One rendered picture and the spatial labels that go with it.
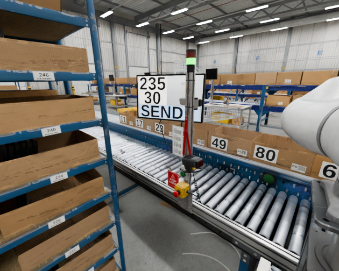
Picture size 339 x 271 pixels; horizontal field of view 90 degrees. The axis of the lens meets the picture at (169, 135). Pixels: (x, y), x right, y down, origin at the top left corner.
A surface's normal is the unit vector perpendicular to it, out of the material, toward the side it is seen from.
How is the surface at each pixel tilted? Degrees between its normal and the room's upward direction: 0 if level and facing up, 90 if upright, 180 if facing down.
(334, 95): 39
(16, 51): 91
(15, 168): 91
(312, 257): 0
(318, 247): 0
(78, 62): 90
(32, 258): 90
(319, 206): 3
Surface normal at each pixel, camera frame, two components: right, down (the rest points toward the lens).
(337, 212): -0.18, -0.94
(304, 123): -0.99, -0.11
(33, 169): 0.73, 0.22
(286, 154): -0.68, 0.24
